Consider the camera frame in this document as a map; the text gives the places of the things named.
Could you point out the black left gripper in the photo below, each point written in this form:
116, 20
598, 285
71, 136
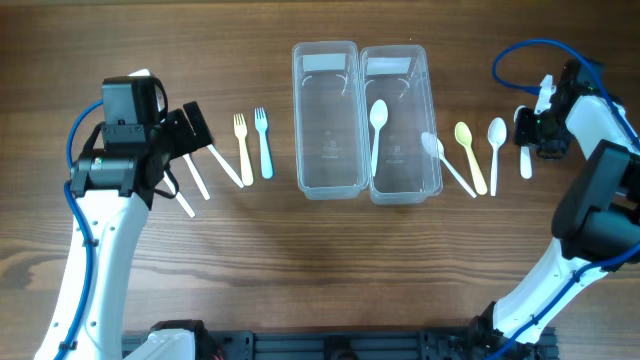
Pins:
170, 141

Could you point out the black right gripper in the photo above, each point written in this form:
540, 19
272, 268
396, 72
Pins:
542, 132

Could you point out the clear white plastic fork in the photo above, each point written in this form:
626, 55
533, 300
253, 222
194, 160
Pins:
226, 166

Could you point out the yellow plastic fork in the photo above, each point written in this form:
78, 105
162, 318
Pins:
241, 131

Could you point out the blue plastic fork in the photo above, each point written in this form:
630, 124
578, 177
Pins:
261, 124

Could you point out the yellow plastic spoon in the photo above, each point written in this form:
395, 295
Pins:
464, 137

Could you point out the clear white plastic spoon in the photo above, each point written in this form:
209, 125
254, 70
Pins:
445, 162

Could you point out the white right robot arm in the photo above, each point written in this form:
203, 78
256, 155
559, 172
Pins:
595, 227

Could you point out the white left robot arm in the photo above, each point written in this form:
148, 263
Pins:
123, 165

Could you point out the clear left plastic container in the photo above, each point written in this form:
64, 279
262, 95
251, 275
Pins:
328, 120

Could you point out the clear plastic container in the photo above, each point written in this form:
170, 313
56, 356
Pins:
408, 169
328, 120

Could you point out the clear right plastic container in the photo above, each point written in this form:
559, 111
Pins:
408, 169

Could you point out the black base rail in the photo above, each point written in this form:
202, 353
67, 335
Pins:
428, 344

